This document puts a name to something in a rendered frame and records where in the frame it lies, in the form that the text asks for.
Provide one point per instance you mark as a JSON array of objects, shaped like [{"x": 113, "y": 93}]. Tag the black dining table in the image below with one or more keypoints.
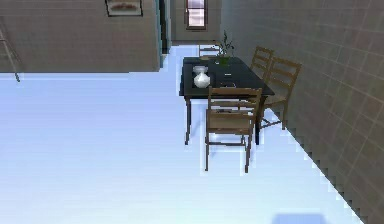
[{"x": 233, "y": 75}]

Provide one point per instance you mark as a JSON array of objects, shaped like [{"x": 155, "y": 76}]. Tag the framed wall picture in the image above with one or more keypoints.
[{"x": 124, "y": 7}]

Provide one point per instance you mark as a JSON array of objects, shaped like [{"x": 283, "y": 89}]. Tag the green potted plant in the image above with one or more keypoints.
[{"x": 225, "y": 50}]

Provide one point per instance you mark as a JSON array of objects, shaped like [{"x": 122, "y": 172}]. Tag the brown wooden chair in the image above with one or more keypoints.
[
  {"x": 283, "y": 83},
  {"x": 208, "y": 50},
  {"x": 261, "y": 60},
  {"x": 230, "y": 120}
]

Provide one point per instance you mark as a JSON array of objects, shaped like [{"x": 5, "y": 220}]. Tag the white round vase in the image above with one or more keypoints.
[{"x": 201, "y": 78}]

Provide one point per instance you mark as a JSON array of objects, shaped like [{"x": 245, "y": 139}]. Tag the window with brown frame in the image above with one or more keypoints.
[{"x": 196, "y": 14}]

